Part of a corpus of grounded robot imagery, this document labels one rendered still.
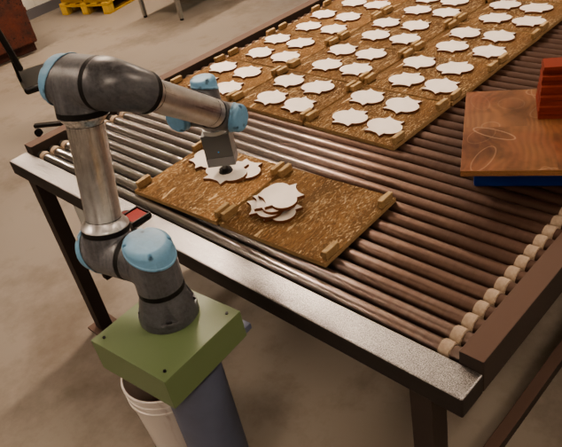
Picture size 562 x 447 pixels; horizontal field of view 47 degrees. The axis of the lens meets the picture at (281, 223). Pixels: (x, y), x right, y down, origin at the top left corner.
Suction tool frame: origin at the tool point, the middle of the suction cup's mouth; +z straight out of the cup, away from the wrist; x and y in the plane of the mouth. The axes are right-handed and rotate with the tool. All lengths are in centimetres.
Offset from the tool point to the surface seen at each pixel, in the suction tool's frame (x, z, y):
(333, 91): -75, 11, -33
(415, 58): -95, 10, -68
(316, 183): -7.1, 11.3, -26.1
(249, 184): -11.0, 11.3, -3.8
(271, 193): 3.1, 6.9, -12.9
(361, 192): 1.5, 11.3, -39.8
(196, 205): -2.5, 11.4, 12.9
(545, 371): 19, 78, -93
